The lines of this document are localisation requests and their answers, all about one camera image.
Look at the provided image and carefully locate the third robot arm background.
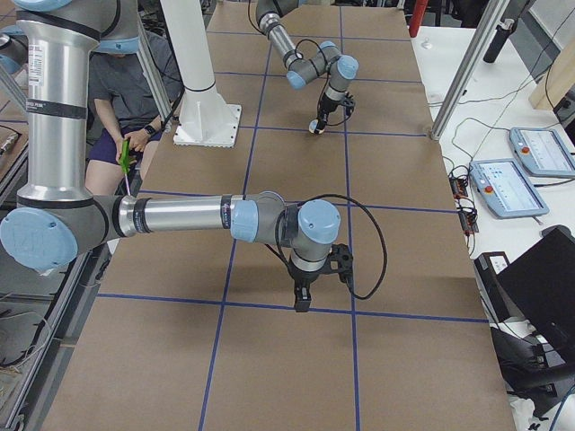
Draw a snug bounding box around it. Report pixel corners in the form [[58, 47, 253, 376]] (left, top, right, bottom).
[[1, 25, 28, 75]]

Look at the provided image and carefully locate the black monitor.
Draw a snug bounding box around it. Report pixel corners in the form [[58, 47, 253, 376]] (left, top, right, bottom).
[[498, 228, 574, 362]]

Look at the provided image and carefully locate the black cylinder on table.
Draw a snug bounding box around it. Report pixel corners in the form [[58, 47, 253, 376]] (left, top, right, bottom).
[[482, 19, 515, 64]]

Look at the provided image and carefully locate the near teach pendant tablet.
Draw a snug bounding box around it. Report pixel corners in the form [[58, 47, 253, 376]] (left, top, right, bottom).
[[469, 158, 549, 219]]

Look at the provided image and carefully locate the seated person grey shirt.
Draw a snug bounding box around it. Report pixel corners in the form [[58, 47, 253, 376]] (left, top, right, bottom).
[[85, 53, 163, 195]]

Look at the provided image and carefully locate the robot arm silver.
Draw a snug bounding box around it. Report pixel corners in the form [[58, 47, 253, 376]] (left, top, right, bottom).
[[255, 1, 359, 135], [1, 1, 353, 312]]

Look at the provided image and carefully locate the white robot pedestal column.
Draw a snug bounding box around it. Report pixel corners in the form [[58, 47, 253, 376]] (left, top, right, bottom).
[[161, 0, 242, 147]]

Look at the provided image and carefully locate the small electronics board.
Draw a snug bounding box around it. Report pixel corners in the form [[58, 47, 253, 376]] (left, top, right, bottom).
[[449, 176, 469, 199]]

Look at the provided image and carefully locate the far teach pendant tablet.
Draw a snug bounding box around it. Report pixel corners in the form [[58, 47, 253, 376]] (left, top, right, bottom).
[[509, 128, 574, 179]]

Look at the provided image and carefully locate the red pole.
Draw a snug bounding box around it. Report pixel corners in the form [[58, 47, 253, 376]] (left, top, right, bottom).
[[409, 0, 429, 38]]

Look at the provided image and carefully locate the green handled grabber stick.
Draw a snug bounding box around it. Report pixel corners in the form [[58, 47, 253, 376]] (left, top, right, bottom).
[[118, 138, 136, 196]]

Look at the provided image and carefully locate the teach pendant tablet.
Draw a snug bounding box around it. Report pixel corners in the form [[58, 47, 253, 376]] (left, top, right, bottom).
[[509, 128, 574, 179], [469, 158, 549, 219]]

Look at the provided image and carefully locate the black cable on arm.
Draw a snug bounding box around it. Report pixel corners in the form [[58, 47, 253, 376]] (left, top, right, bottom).
[[314, 193, 388, 301]]

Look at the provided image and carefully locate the aluminium frame post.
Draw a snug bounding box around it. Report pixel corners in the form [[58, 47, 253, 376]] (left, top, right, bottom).
[[429, 0, 509, 141]]

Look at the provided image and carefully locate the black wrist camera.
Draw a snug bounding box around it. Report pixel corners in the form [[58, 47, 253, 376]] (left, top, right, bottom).
[[340, 92, 356, 120], [323, 243, 354, 286]]

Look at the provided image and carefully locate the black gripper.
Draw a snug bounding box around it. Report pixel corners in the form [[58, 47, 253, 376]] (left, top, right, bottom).
[[316, 92, 342, 121], [288, 259, 332, 312]]

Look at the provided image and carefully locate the white blue call bell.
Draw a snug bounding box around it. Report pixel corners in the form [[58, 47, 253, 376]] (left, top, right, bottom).
[[308, 119, 325, 135]]

